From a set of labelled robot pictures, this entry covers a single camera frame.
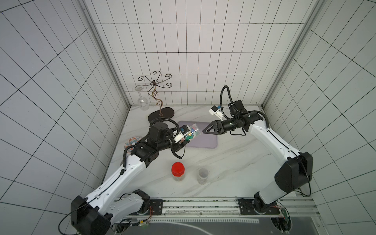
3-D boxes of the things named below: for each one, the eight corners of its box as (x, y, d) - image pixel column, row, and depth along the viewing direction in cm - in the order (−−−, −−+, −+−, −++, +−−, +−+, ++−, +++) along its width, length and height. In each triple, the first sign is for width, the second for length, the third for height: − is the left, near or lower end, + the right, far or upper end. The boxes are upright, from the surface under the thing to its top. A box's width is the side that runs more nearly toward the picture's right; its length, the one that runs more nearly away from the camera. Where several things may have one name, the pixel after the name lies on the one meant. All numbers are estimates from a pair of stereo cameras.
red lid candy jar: (173, 181, 83) (170, 174, 74) (173, 169, 87) (171, 161, 78) (184, 181, 83) (183, 174, 74) (184, 169, 87) (184, 161, 78)
